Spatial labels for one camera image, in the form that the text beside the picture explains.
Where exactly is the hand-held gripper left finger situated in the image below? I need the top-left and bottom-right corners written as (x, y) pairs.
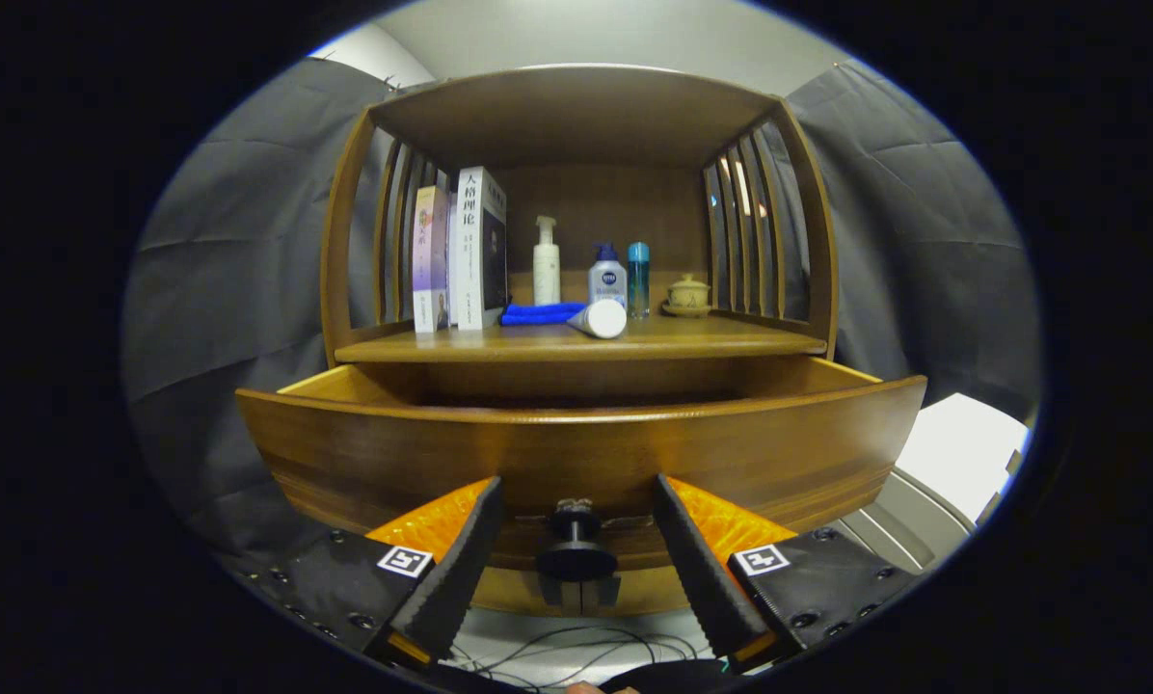
top-left (234, 475), bottom-right (505, 673)

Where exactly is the white flat board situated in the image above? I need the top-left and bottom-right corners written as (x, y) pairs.
top-left (895, 392), bottom-right (1031, 526)

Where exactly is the black backdrop cloth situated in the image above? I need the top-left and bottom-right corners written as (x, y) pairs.
top-left (121, 53), bottom-right (1045, 560)

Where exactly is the black floor cable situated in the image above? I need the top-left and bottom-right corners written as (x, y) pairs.
top-left (446, 625), bottom-right (722, 691)

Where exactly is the brown wooden drawer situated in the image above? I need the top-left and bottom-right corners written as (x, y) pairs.
top-left (236, 355), bottom-right (928, 618)

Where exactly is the white pump bottle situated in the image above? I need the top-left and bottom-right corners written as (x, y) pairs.
top-left (533, 215), bottom-right (562, 307)

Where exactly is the white bottle with blue cap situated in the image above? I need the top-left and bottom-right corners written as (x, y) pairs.
top-left (588, 242), bottom-right (629, 307)

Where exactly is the white green cleanser tube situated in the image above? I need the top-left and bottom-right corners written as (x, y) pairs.
top-left (567, 299), bottom-right (629, 340)

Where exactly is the black round drawer knob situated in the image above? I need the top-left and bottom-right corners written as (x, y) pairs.
top-left (536, 501), bottom-right (620, 582)

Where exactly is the tan lidded teacup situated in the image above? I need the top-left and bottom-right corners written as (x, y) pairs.
top-left (660, 273), bottom-right (713, 318)

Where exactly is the grey slatted chair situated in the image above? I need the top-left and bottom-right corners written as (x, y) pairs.
top-left (837, 463), bottom-right (978, 574)

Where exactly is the thick white book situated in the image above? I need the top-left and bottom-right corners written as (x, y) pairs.
top-left (448, 166), bottom-right (509, 332)

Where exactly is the wooden countertop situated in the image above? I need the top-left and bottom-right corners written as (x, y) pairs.
top-left (334, 313), bottom-right (828, 364)

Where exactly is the blue folded cloth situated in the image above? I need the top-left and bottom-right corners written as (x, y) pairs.
top-left (500, 302), bottom-right (587, 327)

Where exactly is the brown wooden cabinet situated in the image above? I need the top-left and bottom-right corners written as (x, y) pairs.
top-left (321, 65), bottom-right (840, 618)

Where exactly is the slim teal bottle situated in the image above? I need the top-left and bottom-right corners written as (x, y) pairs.
top-left (628, 242), bottom-right (652, 321)

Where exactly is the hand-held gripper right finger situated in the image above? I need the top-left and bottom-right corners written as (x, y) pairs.
top-left (654, 474), bottom-right (925, 676)

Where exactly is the purple paperback book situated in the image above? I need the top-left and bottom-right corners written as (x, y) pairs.
top-left (412, 185), bottom-right (450, 334)

